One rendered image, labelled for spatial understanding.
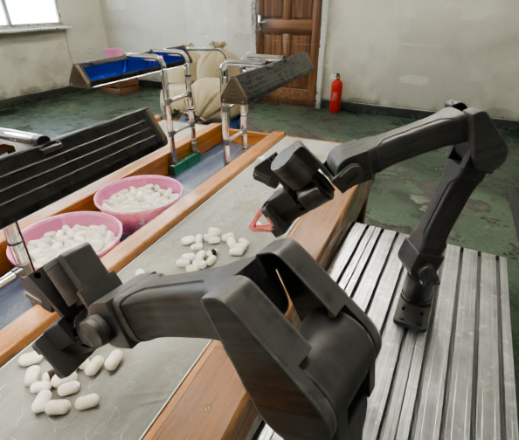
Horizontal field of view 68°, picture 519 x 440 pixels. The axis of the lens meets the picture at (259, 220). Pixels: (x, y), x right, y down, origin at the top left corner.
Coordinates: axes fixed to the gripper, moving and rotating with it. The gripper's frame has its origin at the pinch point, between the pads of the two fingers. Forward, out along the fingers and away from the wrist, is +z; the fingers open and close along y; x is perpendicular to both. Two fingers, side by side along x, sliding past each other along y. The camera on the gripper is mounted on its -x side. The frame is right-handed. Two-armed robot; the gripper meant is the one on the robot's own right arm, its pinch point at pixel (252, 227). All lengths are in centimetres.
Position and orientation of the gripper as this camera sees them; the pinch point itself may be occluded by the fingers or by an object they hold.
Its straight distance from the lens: 83.5
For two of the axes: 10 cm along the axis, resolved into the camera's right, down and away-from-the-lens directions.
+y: -4.0, 4.5, -8.0
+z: -7.0, 4.0, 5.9
